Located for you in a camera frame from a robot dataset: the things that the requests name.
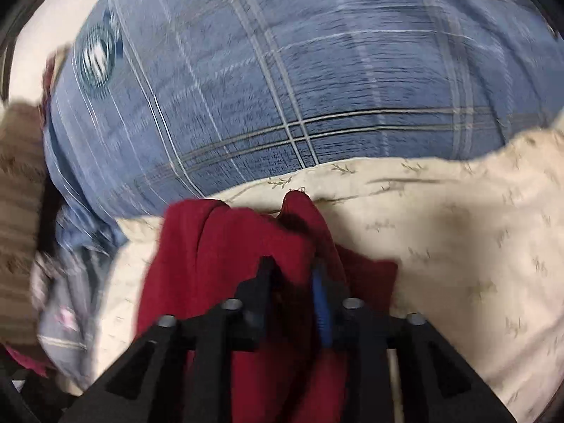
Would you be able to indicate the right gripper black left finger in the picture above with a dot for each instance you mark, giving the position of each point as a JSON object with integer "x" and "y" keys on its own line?
{"x": 180, "y": 370}

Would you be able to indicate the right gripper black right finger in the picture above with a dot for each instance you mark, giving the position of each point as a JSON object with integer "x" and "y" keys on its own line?
{"x": 398, "y": 369}

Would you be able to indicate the dark red garment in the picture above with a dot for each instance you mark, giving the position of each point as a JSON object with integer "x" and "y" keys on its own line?
{"x": 207, "y": 248}

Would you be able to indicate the grey-blue star-print cloth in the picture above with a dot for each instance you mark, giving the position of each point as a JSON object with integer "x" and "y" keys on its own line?
{"x": 68, "y": 277}

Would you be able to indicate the cream leaf-print pillow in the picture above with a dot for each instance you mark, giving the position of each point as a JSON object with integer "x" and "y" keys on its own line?
{"x": 480, "y": 247}

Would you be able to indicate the brown striped pillow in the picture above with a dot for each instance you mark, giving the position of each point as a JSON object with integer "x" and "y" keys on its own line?
{"x": 23, "y": 175}

